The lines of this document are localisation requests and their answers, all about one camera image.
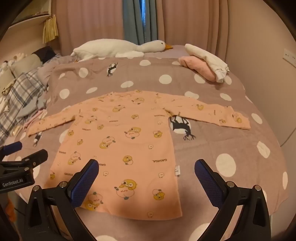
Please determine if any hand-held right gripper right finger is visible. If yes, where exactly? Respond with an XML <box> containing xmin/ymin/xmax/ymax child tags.
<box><xmin>194</xmin><ymin>159</ymin><xmax>272</xmax><ymax>241</ymax></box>

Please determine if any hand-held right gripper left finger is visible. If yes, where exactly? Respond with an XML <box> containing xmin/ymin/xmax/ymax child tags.
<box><xmin>23</xmin><ymin>159</ymin><xmax>100</xmax><ymax>241</ymax></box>

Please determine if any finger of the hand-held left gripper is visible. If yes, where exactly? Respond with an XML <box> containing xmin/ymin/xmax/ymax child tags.
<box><xmin>21</xmin><ymin>149</ymin><xmax>49</xmax><ymax>168</ymax></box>
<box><xmin>0</xmin><ymin>141</ymin><xmax>23</xmax><ymax>160</ymax></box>

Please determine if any peach cartoon print shirt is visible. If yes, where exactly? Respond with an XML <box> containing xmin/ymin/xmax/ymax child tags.
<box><xmin>27</xmin><ymin>90</ymin><xmax>251</xmax><ymax>220</ymax></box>

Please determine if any small pink cloth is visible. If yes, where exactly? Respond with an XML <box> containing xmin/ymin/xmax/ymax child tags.
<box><xmin>23</xmin><ymin>110</ymin><xmax>48</xmax><ymax>129</ymax></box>

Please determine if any mauve polka dot blanket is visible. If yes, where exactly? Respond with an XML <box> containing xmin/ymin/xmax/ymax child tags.
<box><xmin>5</xmin><ymin>57</ymin><xmax>292</xmax><ymax>241</ymax></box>

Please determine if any plaid cloth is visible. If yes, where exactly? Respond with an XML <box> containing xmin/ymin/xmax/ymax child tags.
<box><xmin>0</xmin><ymin>70</ymin><xmax>48</xmax><ymax>139</ymax></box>

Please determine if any grey pillow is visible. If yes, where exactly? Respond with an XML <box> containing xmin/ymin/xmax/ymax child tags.
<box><xmin>10</xmin><ymin>54</ymin><xmax>42</xmax><ymax>77</ymax></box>

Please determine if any dark cloth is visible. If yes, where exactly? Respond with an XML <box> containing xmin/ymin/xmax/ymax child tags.
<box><xmin>31</xmin><ymin>46</ymin><xmax>57</xmax><ymax>64</ymax></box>

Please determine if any pink folded cloth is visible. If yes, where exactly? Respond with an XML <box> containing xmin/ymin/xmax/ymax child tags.
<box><xmin>178</xmin><ymin>56</ymin><xmax>218</xmax><ymax>82</ymax></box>

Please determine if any yellow fringed hanging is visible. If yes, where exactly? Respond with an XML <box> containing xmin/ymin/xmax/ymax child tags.
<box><xmin>43</xmin><ymin>14</ymin><xmax>59</xmax><ymax>44</ymax></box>

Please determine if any white folded cloth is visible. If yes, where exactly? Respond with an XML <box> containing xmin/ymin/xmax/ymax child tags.
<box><xmin>184</xmin><ymin>44</ymin><xmax>230</xmax><ymax>83</ymax></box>

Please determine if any white shelf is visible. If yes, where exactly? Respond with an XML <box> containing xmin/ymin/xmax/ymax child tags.
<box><xmin>8</xmin><ymin>13</ymin><xmax>52</xmax><ymax>33</ymax></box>

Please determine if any white goose plush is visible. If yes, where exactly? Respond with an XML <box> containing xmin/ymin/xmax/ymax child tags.
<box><xmin>70</xmin><ymin>39</ymin><xmax>173</xmax><ymax>62</ymax></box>

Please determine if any pink curtain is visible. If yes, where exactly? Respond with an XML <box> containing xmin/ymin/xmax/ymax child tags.
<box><xmin>52</xmin><ymin>0</ymin><xmax>126</xmax><ymax>56</ymax></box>
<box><xmin>148</xmin><ymin>0</ymin><xmax>236</xmax><ymax>48</ymax></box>

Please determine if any blue curtain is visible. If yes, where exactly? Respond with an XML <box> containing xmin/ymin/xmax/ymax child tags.
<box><xmin>122</xmin><ymin>0</ymin><xmax>154</xmax><ymax>46</ymax></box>

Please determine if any white wall power strip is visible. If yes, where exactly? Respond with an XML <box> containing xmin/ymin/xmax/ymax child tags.
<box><xmin>283</xmin><ymin>48</ymin><xmax>296</xmax><ymax>64</ymax></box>

